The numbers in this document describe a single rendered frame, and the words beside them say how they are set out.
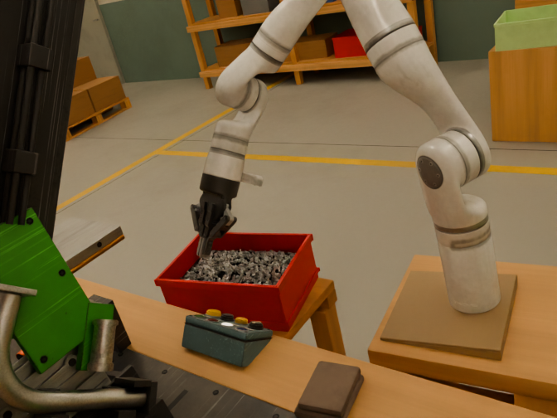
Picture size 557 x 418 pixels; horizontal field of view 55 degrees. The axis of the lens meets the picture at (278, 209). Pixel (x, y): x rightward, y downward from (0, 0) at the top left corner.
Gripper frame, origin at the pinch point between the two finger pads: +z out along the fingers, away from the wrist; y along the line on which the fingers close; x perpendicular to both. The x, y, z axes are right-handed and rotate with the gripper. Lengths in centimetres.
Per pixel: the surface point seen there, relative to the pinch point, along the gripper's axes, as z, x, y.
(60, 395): 20.3, -30.0, 15.4
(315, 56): -172, 368, -361
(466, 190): -41, 235, -72
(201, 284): 9.7, 7.9, -8.3
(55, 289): 7.6, -30.8, 7.7
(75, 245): 4.1, -21.3, -9.7
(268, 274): 4.5, 20.3, -1.5
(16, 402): 20.6, -35.9, 15.6
